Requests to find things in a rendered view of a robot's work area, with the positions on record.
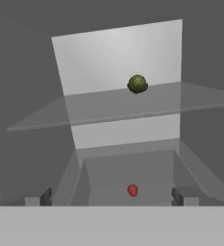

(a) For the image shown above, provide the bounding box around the green round vegetable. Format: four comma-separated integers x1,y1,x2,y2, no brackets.
126,74,149,94

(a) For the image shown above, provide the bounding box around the glass fridge shelf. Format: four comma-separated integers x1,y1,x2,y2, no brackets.
6,81,224,133

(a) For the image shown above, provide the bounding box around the grey fridge drawer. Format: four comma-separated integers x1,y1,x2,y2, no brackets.
51,137,224,207

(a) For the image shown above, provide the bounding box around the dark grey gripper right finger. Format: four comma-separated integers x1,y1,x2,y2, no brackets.
171,186,200,207

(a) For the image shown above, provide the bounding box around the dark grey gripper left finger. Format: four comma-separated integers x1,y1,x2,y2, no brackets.
24,187,53,207

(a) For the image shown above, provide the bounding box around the red strawberry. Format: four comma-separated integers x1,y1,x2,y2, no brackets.
127,184,139,198

